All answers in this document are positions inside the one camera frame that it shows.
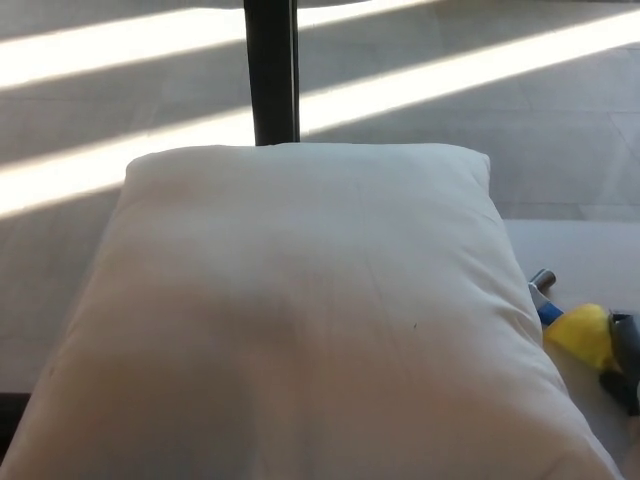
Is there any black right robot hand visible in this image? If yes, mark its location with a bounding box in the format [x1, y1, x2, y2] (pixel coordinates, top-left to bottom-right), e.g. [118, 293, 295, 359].
[597, 309, 640, 419]

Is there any white pillow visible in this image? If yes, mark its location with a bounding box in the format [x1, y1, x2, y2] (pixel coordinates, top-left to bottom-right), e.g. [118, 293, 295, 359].
[0, 142, 624, 480]

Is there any black vertical pole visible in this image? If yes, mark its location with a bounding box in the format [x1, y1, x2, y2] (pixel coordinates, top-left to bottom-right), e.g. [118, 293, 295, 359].
[243, 0, 302, 148]

